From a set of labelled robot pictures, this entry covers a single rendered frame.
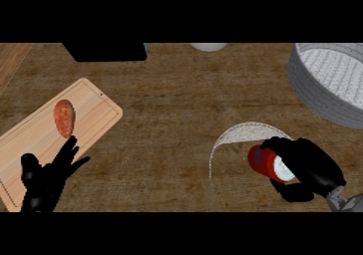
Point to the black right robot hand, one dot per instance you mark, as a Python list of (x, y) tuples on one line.
[(311, 166)]

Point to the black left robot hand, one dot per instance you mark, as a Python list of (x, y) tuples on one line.
[(46, 179)]

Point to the red can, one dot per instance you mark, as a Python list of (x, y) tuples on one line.
[(268, 164)]

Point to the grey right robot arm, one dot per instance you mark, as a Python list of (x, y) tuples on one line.
[(348, 202)]

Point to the grey wicker basket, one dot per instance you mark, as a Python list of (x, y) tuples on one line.
[(336, 83)]

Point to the pale wooden cutting board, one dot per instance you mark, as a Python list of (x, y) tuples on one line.
[(42, 139)]

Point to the orange sweet potato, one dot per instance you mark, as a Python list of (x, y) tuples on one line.
[(64, 118)]

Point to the brown wooden panel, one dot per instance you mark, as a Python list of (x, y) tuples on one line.
[(5, 66)]

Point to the black appliance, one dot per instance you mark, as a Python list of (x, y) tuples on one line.
[(109, 51)]

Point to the white round object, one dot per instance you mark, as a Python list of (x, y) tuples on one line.
[(208, 46)]

